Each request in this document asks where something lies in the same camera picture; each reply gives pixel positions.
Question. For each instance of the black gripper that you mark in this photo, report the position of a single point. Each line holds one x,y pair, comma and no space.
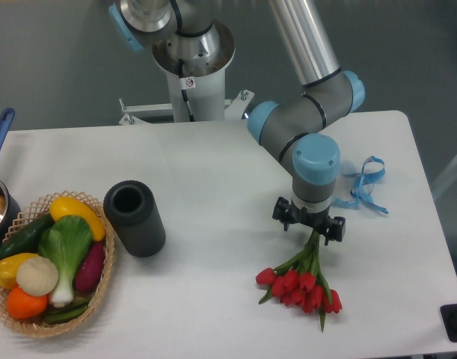
313,215

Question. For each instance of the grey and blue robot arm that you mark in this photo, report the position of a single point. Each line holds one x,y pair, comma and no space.
276,71

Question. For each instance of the light blue ribbon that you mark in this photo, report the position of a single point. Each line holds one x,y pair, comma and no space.
372,171

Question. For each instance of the red tulip bouquet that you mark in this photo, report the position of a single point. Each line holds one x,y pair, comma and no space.
300,282

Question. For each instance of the black device at table edge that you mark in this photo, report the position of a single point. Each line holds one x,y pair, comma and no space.
449,316

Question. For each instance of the dark grey ribbed vase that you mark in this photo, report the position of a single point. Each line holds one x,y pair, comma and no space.
131,209

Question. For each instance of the purple sweet potato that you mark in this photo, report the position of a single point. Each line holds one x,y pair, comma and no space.
90,271

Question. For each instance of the green bok choy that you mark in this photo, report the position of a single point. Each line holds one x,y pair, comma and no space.
66,245

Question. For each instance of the dark green bean pods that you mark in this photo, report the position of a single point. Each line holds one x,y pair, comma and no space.
68,313

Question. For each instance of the woven wicker basket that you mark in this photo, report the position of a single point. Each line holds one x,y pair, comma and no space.
36,327

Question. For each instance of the cream white garlic bulb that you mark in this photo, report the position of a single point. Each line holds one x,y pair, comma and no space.
37,276

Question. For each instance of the green cucumber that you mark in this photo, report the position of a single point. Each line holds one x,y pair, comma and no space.
26,239

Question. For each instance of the orange fruit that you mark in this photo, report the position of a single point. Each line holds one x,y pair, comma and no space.
21,305

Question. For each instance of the yellow bell pepper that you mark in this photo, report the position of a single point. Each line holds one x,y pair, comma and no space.
9,267

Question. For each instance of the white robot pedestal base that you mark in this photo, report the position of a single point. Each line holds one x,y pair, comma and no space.
195,72

